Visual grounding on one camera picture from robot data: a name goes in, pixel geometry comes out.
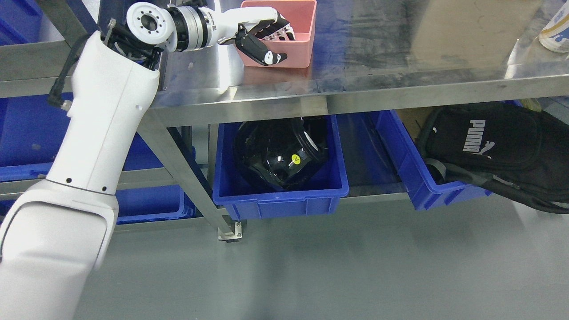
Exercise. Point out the lower blue shelf bin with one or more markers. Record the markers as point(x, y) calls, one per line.
point(164, 203)

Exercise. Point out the blue bin under backpack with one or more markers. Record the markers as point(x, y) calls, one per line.
point(398, 130)

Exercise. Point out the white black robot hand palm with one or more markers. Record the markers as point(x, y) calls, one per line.
point(256, 20)

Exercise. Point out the blue bin with helmet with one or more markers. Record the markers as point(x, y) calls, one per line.
point(320, 196)

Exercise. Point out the stainless steel table frame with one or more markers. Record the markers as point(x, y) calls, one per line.
point(368, 55)

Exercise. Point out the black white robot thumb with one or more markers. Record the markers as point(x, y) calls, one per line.
point(256, 50)

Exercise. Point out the glossy black helmet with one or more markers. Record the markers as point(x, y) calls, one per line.
point(281, 154)

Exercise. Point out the steel shelf rack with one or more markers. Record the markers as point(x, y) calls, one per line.
point(26, 66)

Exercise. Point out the white cup with pattern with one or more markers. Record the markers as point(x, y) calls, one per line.
point(555, 35)

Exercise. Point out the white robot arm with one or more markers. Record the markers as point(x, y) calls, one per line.
point(107, 84)

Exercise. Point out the blue bin on left shelf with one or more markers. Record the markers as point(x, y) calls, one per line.
point(32, 132)

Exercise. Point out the black Puma backpack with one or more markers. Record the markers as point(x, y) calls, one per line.
point(509, 150)

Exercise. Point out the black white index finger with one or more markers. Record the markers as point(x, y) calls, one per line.
point(280, 33)

